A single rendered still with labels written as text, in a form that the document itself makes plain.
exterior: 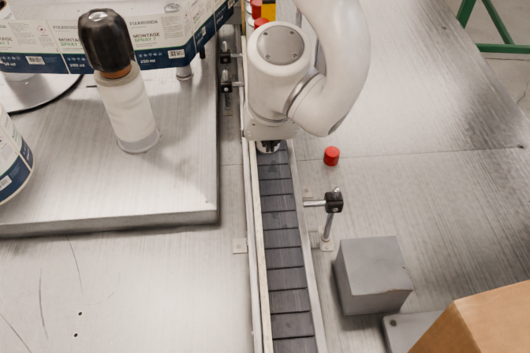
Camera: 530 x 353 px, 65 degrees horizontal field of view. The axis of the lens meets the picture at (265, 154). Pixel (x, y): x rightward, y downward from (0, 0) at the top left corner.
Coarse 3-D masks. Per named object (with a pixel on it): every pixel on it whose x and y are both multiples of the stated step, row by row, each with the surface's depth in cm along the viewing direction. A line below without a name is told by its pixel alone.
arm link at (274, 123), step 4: (248, 104) 65; (248, 108) 66; (252, 112) 65; (252, 116) 66; (256, 116) 64; (256, 120) 66; (260, 120) 65; (264, 120) 64; (268, 120) 64; (272, 120) 63; (276, 120) 63; (280, 120) 63; (284, 120) 64; (288, 120) 64; (264, 124) 65; (268, 124) 65; (272, 124) 65; (276, 124) 65; (280, 124) 65
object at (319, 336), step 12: (288, 144) 79; (288, 156) 77; (300, 204) 70; (300, 216) 69; (300, 228) 67; (300, 240) 66; (312, 264) 63; (312, 276) 62; (312, 288) 60; (312, 300) 59; (312, 312) 58; (324, 336) 56; (324, 348) 55
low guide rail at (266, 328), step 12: (252, 144) 85; (252, 156) 83; (252, 168) 81; (252, 180) 79; (252, 192) 78; (264, 264) 68; (264, 276) 67; (264, 288) 65; (264, 300) 64; (264, 312) 63; (264, 324) 62; (264, 336) 61; (264, 348) 60
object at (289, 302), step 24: (240, 24) 121; (264, 168) 86; (288, 168) 86; (264, 192) 82; (288, 192) 82; (264, 216) 78; (288, 216) 78; (264, 240) 75; (288, 240) 75; (288, 264) 72; (288, 288) 69; (288, 312) 66; (288, 336) 64; (312, 336) 65
